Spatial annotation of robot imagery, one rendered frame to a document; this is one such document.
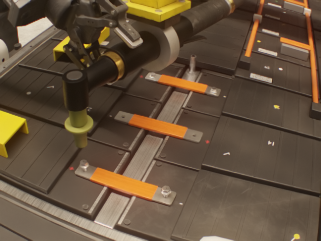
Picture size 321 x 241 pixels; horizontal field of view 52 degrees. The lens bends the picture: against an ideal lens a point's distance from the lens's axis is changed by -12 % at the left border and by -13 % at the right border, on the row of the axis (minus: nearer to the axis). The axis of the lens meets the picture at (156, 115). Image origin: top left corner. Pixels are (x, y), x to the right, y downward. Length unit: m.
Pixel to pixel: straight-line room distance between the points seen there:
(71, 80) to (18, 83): 0.34
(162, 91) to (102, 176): 0.25
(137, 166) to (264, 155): 0.21
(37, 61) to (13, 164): 0.33
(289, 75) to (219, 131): 0.29
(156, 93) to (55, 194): 0.30
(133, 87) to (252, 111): 0.24
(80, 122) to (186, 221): 0.19
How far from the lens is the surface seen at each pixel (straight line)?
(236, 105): 0.70
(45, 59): 0.85
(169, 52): 0.54
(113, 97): 0.69
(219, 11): 0.71
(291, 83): 0.82
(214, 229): 0.48
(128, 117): 0.65
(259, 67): 0.85
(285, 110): 0.72
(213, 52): 0.86
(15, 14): 0.52
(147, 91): 0.72
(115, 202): 0.53
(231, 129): 0.64
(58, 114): 0.66
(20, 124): 0.60
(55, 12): 0.53
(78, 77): 0.45
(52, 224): 0.36
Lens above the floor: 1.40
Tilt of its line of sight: 37 degrees down
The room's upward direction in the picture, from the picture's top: 3 degrees clockwise
